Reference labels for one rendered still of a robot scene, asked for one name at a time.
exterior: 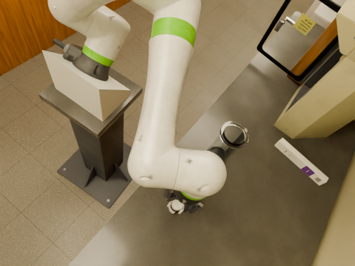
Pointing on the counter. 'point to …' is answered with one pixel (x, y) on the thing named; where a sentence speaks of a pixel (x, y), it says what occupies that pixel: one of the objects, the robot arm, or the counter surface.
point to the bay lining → (324, 69)
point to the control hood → (346, 27)
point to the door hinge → (320, 63)
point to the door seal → (315, 60)
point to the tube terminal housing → (323, 104)
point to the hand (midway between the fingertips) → (176, 205)
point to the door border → (317, 56)
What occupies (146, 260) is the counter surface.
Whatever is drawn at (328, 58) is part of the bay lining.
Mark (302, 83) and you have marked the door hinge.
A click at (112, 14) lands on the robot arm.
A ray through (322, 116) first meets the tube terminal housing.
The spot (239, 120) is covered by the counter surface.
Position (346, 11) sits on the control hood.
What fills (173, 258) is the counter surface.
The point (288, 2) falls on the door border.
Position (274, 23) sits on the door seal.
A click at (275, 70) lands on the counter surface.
